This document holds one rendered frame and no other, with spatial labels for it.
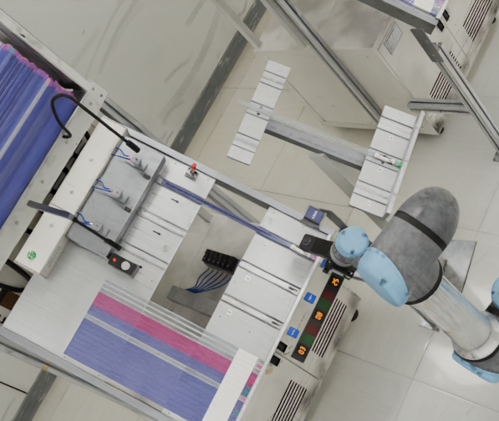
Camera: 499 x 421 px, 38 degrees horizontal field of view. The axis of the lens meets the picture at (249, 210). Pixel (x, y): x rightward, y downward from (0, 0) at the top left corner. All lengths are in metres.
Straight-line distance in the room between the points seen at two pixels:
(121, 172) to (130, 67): 1.88
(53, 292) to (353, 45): 1.40
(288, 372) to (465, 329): 1.13
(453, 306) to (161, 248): 0.93
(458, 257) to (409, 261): 1.41
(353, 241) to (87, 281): 0.80
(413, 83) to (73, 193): 1.41
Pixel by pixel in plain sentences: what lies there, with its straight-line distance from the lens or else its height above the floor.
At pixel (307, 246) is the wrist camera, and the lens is 1.95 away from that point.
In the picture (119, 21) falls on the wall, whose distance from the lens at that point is 3.93.
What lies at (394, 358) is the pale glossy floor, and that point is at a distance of 2.71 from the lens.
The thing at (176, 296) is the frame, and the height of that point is 0.66.
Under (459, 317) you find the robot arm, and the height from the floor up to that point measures 0.93.
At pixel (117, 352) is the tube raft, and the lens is 2.07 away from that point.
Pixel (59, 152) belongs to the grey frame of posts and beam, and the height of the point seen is 1.35.
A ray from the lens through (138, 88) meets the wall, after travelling 3.97.
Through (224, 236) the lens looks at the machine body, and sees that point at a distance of 2.55.
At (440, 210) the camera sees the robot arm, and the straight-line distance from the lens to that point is 1.39.
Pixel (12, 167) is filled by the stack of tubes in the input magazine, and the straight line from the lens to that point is 2.01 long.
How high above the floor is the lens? 2.23
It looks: 39 degrees down
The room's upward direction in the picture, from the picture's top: 50 degrees counter-clockwise
